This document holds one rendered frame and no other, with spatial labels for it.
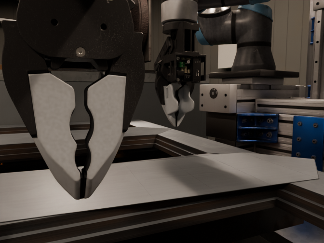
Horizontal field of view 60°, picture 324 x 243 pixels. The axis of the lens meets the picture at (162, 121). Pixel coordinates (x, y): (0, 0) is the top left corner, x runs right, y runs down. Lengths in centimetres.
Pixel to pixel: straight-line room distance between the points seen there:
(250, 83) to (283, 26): 332
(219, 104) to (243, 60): 19
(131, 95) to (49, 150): 7
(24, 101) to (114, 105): 6
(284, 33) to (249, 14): 319
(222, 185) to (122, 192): 13
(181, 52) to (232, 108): 38
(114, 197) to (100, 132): 16
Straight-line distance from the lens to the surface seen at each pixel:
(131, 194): 35
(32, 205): 35
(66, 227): 32
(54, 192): 38
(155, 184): 38
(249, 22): 104
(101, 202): 33
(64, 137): 20
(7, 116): 120
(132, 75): 20
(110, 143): 20
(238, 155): 56
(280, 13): 432
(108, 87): 20
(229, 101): 88
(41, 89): 19
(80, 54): 19
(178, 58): 57
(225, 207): 38
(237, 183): 40
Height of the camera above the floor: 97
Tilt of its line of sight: 6 degrees down
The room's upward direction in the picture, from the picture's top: straight up
